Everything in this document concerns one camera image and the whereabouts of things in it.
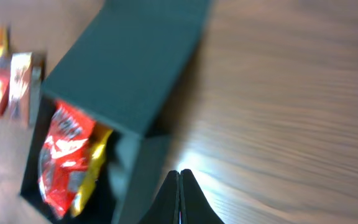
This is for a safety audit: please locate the black storage box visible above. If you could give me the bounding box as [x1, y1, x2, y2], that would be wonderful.
[20, 0, 212, 223]

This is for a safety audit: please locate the large yellow snack bag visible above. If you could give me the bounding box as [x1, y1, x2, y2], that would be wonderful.
[70, 123, 113, 217]

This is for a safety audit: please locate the brown Pocky box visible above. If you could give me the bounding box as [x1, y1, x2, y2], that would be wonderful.
[8, 52, 45, 128]

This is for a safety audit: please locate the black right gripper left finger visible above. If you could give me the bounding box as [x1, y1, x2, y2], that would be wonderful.
[139, 170, 180, 224]

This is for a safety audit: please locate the red Hacks candy bag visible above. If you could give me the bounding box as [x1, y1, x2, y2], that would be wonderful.
[38, 101, 96, 220]

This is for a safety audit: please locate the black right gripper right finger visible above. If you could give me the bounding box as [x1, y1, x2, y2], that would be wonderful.
[180, 169, 224, 224]

